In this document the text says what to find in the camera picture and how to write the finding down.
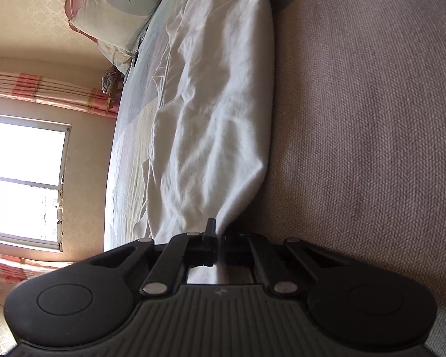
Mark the wooden headboard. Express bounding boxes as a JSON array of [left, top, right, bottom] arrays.
[[63, 0, 102, 44]]

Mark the grey cloth bundle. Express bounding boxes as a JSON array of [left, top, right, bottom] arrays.
[[100, 68, 116, 94]]

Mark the window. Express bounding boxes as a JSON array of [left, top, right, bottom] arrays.
[[0, 115, 73, 252]]

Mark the wooden bedside table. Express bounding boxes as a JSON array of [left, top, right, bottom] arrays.
[[106, 82, 122, 114]]

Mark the pink striped curtain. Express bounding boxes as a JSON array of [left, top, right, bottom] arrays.
[[0, 253, 75, 282], [0, 69, 120, 117]]

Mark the bed with checked sheet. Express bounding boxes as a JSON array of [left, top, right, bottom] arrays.
[[104, 0, 446, 357]]

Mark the white printed sweatshirt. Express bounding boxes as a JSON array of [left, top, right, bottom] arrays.
[[134, 0, 276, 287]]

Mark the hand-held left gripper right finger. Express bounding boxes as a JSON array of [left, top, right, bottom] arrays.
[[222, 234, 343, 299]]

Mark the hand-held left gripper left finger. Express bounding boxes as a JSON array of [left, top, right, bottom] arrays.
[[91, 217, 220, 299]]

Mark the small pale pillow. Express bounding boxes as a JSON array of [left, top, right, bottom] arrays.
[[97, 22, 153, 76]]

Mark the large pale printed pillow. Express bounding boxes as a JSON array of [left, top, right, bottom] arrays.
[[76, 0, 174, 51]]

